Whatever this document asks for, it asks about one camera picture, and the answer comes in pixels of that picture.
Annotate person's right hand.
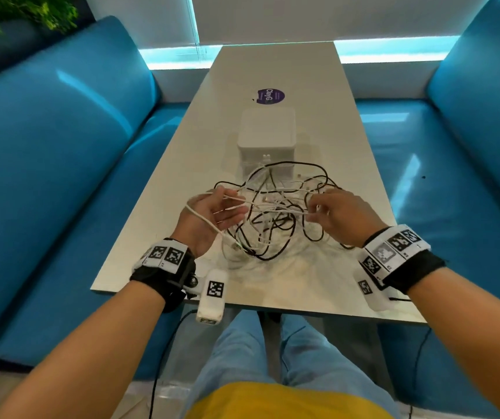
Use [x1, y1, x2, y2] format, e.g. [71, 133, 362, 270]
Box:
[305, 189, 386, 249]

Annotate person's left hand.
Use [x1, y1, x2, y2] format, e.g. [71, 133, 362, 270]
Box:
[170, 186, 249, 260]

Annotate tangle of white cables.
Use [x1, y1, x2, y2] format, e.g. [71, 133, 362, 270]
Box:
[213, 160, 355, 262]

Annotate white box with drawers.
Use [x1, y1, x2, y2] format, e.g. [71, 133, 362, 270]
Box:
[237, 107, 298, 179]

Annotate person's right forearm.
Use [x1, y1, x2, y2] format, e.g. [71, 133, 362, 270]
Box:
[407, 265, 500, 419]

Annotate person's left forearm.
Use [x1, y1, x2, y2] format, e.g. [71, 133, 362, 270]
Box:
[0, 281, 168, 419]

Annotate person's blue jeans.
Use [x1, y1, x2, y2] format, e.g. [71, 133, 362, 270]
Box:
[180, 309, 401, 419]

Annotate person's yellow shirt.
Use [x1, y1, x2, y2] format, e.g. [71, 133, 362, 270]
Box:
[184, 381, 395, 419]

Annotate black marker-tagged left wristband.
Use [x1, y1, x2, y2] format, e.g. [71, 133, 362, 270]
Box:
[130, 237, 198, 314]

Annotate black marker-tagged wristband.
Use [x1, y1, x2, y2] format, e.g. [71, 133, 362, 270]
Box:
[354, 224, 447, 295]
[130, 237, 198, 314]

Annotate black marker-tagged right wristband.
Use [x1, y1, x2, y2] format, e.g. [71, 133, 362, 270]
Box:
[354, 224, 447, 295]

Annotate blue leather sofa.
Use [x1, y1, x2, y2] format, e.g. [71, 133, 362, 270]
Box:
[0, 15, 189, 380]
[357, 0, 500, 419]

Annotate round purple sticker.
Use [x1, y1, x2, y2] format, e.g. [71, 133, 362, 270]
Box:
[249, 87, 286, 106]

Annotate white table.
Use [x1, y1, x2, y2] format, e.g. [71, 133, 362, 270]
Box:
[91, 41, 428, 326]

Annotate cyan light strip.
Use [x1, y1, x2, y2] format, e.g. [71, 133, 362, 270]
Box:
[138, 35, 460, 70]

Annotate green leafy plant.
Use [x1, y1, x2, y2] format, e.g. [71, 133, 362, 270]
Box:
[0, 0, 78, 53]

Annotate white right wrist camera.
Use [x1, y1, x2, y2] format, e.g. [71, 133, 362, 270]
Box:
[354, 268, 395, 313]

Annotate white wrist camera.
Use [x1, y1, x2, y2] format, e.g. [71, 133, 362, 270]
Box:
[195, 268, 229, 326]
[354, 268, 395, 313]

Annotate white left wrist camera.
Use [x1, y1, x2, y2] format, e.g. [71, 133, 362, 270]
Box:
[195, 268, 229, 326]

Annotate black right camera cord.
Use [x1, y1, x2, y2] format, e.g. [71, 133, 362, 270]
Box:
[389, 296, 432, 419]

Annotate black camera cord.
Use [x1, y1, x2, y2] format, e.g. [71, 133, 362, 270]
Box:
[389, 296, 432, 419]
[147, 308, 198, 419]

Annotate black left camera cord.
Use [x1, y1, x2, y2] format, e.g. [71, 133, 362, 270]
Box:
[147, 308, 198, 419]

